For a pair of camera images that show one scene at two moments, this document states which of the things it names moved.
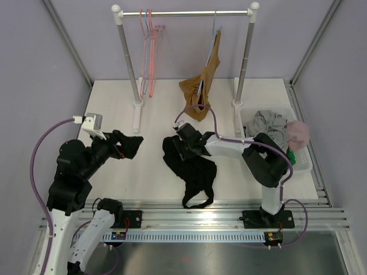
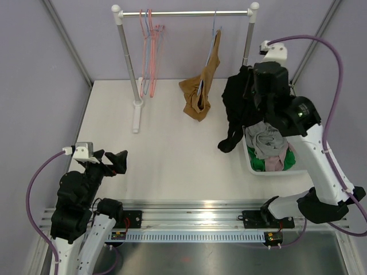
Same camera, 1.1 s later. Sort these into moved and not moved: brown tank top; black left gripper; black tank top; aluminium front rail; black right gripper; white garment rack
Moved: black left gripper; black right gripper; black tank top
Not moved: white garment rack; aluminium front rail; brown tank top
